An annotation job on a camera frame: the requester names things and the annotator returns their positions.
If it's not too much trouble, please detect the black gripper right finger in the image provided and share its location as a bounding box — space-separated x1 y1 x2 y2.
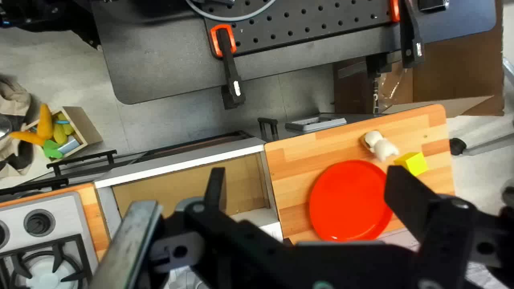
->
384 164 477 289

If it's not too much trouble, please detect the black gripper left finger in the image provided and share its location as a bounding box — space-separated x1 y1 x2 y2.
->
183 165 294 270

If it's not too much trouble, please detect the small yellow block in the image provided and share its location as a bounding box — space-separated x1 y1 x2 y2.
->
394 151 431 178

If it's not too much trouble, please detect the small white toy object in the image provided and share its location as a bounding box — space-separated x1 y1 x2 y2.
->
360 128 402 162

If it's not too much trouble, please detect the round orange plate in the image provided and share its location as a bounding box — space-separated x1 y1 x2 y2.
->
307 159 397 244

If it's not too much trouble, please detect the dark grey table plate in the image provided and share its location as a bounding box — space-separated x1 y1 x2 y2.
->
89 0 498 106

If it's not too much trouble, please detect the white toy sink basin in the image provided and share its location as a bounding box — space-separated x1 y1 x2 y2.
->
93 136 286 244

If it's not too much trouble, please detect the wooden cutting board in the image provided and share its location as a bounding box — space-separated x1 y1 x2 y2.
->
264 103 458 246

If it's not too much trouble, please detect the brown cardboard box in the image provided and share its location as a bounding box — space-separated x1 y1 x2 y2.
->
333 0 506 117

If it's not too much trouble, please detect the wooden box of colourful toys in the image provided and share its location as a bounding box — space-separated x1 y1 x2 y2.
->
8 103 105 162

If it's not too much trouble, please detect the toy stove with black grate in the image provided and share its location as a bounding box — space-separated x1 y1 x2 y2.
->
0 183 113 289

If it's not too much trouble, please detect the black perforated mounting board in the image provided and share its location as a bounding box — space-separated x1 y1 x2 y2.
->
203 0 402 56

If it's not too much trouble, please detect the black clamp with orange handle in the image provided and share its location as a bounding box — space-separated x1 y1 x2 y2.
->
207 22 248 111
389 0 427 69

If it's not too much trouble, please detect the grey cable loop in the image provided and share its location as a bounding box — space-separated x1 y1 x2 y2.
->
183 0 278 24

